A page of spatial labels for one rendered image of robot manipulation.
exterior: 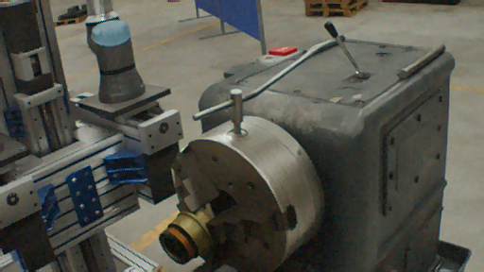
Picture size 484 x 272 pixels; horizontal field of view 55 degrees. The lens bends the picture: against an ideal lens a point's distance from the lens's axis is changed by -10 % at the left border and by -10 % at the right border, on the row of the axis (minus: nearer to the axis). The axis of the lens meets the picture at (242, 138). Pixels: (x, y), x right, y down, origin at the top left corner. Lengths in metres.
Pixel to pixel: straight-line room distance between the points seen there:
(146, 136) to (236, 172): 0.54
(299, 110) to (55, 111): 0.80
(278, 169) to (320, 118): 0.15
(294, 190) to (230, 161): 0.13
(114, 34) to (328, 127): 0.76
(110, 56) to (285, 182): 0.77
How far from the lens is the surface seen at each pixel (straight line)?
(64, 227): 1.52
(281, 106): 1.06
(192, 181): 0.99
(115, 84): 1.53
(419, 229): 1.44
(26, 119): 1.52
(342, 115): 0.98
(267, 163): 0.92
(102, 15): 1.64
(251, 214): 0.93
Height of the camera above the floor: 1.61
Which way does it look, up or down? 23 degrees down
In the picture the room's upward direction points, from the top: 7 degrees counter-clockwise
